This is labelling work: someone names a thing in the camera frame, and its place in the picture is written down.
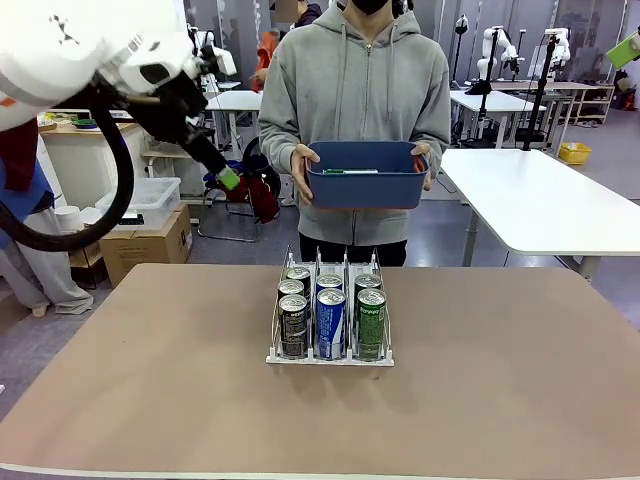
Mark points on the white desk cabinet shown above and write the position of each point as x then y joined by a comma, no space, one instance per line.
70,160

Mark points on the green bowl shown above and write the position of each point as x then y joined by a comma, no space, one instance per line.
85,122

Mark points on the large cardboard box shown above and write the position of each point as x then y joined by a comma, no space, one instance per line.
145,250

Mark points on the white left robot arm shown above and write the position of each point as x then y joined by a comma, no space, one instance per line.
50,60

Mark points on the black tripod stand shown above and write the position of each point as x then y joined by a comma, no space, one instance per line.
542,90

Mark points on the person in maroon top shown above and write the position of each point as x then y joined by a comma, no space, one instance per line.
30,270

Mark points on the black office chair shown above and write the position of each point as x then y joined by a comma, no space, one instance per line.
257,150

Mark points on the blue Pepsi can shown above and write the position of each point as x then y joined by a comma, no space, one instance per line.
331,330
329,281

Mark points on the blue plastic basket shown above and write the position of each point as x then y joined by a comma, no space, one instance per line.
365,190

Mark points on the white background table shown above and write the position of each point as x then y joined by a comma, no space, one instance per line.
240,100

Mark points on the person's left hand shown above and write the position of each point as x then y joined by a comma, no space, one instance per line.
428,165

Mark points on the large white table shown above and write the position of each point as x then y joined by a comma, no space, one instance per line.
550,220

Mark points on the red jacket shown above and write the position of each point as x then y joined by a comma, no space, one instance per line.
260,197

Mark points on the clear plastic storage bin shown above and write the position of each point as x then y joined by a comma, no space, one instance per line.
155,192

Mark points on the black Pepsi can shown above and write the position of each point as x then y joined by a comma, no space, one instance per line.
298,273
293,330
291,287

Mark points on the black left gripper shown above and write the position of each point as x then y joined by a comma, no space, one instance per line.
172,110

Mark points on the white paper roll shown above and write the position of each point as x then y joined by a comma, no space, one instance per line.
69,219

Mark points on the gray-sleeved right forearm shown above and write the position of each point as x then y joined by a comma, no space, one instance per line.
277,145

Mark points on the white clear can dispenser rack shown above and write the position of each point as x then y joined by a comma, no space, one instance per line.
360,361

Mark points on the low wooden shelf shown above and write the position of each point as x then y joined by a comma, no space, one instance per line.
592,102

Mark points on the gray-sleeved left forearm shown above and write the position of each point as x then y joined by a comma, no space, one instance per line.
439,145

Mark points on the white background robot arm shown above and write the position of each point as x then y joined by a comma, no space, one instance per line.
495,55
561,50

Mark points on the person in orange hoodie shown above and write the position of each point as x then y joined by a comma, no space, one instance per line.
267,55

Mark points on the person in navy top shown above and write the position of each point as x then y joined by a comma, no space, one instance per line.
305,15

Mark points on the person's right hand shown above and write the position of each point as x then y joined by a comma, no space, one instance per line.
300,172

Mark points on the yellow plastic crate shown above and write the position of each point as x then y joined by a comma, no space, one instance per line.
575,154

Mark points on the person in gray hoodie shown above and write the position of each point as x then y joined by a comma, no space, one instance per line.
355,90

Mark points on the green beverage can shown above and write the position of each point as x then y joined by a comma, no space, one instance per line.
331,171
368,281
371,330

